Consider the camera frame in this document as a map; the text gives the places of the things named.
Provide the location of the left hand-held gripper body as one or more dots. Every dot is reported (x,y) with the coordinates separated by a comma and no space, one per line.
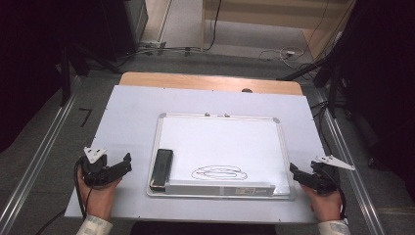
(94,166)

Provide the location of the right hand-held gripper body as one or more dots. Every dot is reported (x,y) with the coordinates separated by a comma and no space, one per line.
(326,178)

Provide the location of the black whiteboard eraser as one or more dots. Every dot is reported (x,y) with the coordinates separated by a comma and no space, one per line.
(161,169)

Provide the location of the silver framed whiteboard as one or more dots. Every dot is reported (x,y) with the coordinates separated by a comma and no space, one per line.
(225,147)

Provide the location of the person's right hand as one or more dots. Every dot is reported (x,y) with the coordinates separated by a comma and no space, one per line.
(324,207)

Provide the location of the person's left hand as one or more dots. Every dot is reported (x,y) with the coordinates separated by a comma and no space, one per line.
(98,199)

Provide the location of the white table cover board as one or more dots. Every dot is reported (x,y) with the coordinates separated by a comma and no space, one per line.
(130,114)

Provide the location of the black metal stand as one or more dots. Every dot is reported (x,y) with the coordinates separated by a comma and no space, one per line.
(333,91)
(65,78)

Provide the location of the person's dark lap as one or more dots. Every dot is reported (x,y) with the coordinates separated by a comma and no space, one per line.
(202,229)

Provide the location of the wooden table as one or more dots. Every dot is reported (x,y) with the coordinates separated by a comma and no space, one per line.
(195,81)

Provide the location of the dark curtain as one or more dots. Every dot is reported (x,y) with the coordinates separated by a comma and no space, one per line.
(26,65)
(385,81)

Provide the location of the grey power strip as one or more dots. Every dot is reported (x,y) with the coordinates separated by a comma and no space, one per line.
(152,44)

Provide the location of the black cabinet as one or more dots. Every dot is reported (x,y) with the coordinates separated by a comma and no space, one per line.
(114,26)

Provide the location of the metal floor rail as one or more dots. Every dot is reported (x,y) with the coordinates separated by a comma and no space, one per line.
(39,153)
(352,182)

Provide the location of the light wooden frame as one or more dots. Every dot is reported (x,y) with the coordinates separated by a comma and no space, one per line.
(277,9)

